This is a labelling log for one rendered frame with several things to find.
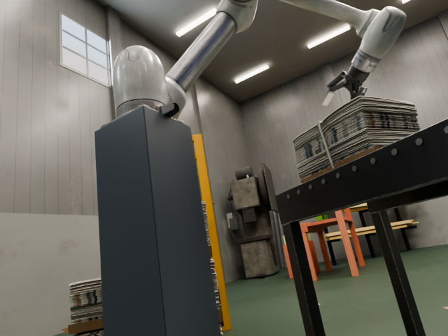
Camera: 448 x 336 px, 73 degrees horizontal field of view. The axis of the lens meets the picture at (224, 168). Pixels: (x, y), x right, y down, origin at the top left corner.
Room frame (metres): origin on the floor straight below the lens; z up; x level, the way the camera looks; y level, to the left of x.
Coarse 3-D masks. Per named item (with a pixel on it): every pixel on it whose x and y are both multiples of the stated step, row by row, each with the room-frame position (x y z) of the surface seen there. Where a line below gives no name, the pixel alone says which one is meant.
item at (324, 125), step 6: (324, 120) 1.08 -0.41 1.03; (324, 126) 1.09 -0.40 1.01; (318, 132) 1.12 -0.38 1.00; (324, 132) 1.09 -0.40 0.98; (330, 138) 1.07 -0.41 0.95; (330, 144) 1.08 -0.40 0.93; (324, 150) 1.11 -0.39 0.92; (330, 150) 1.08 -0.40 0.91; (324, 156) 1.11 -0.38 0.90; (330, 156) 1.08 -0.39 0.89; (336, 162) 1.07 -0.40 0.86
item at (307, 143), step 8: (312, 128) 1.14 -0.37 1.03; (304, 136) 1.19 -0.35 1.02; (312, 136) 1.15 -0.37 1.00; (296, 144) 1.24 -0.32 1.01; (304, 144) 1.20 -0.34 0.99; (312, 144) 1.16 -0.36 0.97; (296, 152) 1.25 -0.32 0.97; (304, 152) 1.21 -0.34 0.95; (312, 152) 1.17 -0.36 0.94; (320, 152) 1.13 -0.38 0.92; (296, 160) 1.26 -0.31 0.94; (304, 160) 1.21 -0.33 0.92; (312, 160) 1.17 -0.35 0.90; (320, 160) 1.13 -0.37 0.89; (304, 168) 1.22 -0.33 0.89; (312, 168) 1.18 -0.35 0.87; (320, 168) 1.14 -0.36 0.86; (304, 176) 1.23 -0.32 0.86
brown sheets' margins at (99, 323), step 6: (78, 324) 1.51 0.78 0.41; (84, 324) 1.52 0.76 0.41; (90, 324) 1.52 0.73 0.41; (96, 324) 1.52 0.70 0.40; (102, 324) 1.53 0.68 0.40; (66, 330) 1.54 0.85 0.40; (72, 330) 1.51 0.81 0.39; (78, 330) 1.51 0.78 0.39; (84, 330) 1.52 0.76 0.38; (90, 330) 1.52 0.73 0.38
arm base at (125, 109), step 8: (128, 104) 0.76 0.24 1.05; (136, 104) 0.76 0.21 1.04; (144, 104) 0.76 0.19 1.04; (152, 104) 0.77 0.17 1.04; (160, 104) 0.79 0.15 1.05; (168, 104) 0.77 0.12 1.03; (176, 104) 0.78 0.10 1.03; (120, 112) 0.77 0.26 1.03; (128, 112) 0.75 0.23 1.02; (160, 112) 0.78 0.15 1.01; (168, 112) 0.77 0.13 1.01; (176, 112) 0.78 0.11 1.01; (176, 120) 0.84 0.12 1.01
